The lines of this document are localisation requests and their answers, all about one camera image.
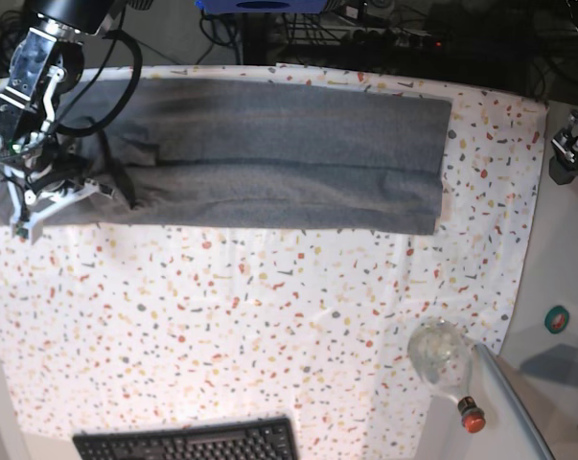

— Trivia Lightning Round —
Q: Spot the clear bottle with red cap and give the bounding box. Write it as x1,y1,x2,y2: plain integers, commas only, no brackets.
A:
407,318,486,434

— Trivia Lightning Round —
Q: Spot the terrazzo pattern tablecloth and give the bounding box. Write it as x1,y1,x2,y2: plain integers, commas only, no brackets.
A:
0,65,547,459

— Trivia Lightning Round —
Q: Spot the black keyboard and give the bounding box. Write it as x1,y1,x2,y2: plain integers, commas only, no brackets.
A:
72,417,299,460

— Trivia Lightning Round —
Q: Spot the green tape roll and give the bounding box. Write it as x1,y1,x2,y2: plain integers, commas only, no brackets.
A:
544,306,570,334

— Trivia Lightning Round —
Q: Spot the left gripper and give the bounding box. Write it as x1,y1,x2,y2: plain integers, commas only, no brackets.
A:
548,109,578,185

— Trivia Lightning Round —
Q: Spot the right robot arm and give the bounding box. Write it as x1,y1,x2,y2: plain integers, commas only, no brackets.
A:
0,1,151,243

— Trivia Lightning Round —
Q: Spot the blue box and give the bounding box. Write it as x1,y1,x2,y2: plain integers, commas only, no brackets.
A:
195,0,346,14

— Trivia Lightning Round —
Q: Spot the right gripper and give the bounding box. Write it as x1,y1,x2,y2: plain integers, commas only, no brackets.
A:
0,138,115,244

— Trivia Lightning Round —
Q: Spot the grey t-shirt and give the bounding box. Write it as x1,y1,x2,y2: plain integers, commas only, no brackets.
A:
0,78,453,237

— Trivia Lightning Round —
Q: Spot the black power strip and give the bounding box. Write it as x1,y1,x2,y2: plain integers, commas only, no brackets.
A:
349,28,447,51

